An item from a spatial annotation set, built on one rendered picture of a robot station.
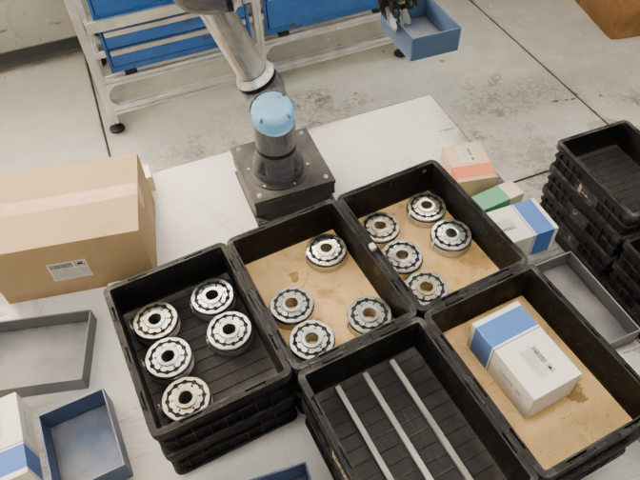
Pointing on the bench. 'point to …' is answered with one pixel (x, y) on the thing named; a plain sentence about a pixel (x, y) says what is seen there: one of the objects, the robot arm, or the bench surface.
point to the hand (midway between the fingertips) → (396, 26)
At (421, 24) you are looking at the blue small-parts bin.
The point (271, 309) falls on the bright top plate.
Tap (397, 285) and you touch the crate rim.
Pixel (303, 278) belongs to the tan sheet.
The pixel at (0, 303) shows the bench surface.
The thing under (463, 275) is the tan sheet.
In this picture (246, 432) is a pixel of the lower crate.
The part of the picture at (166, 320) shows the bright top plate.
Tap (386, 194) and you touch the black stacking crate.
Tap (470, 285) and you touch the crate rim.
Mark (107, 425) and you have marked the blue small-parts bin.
